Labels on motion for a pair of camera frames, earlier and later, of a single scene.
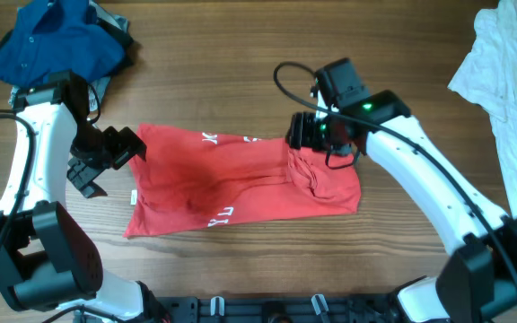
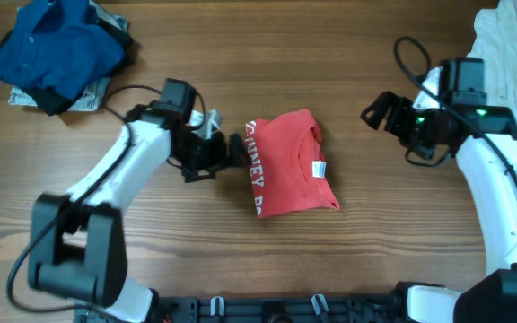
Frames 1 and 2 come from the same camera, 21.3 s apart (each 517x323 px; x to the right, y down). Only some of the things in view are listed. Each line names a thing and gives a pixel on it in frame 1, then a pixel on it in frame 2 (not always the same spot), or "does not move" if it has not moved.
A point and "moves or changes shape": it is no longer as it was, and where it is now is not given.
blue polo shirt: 54,36 does not move
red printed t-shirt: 190,178 moves or changes shape
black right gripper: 298,131 -> 398,124
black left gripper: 84,175 -> 218,152
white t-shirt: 500,72 does not move
